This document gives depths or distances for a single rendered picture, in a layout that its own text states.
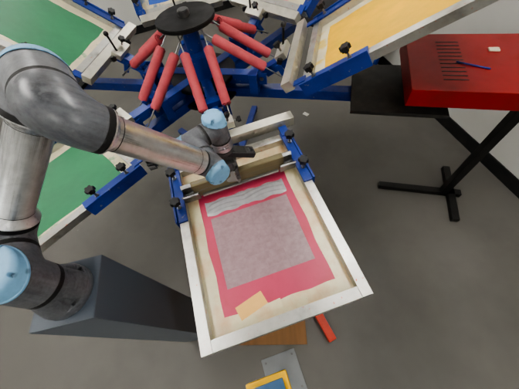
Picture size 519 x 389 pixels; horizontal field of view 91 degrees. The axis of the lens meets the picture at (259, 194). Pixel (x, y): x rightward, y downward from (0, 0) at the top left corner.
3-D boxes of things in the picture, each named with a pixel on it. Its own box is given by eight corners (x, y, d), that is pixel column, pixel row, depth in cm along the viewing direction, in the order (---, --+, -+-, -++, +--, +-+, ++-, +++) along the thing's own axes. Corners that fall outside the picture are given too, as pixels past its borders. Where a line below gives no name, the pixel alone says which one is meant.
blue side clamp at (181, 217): (192, 226, 108) (187, 219, 102) (181, 230, 108) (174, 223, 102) (182, 173, 124) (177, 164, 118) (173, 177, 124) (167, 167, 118)
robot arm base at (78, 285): (34, 326, 69) (-2, 323, 60) (47, 272, 76) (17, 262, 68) (89, 312, 69) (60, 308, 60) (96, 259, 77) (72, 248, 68)
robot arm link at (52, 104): (32, 83, 35) (240, 164, 76) (19, 53, 40) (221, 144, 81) (3, 151, 38) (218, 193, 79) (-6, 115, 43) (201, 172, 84)
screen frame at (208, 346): (371, 295, 85) (373, 293, 82) (205, 357, 82) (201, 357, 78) (286, 137, 127) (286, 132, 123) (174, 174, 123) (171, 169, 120)
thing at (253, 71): (287, 104, 142) (287, 86, 132) (151, 147, 137) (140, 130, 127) (247, 36, 185) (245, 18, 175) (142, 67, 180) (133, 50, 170)
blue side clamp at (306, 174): (313, 185, 112) (315, 176, 106) (303, 188, 111) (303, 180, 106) (289, 139, 128) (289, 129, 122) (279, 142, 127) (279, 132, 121)
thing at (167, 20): (261, 180, 231) (230, 15, 116) (219, 194, 228) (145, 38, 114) (249, 149, 252) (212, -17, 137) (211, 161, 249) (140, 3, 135)
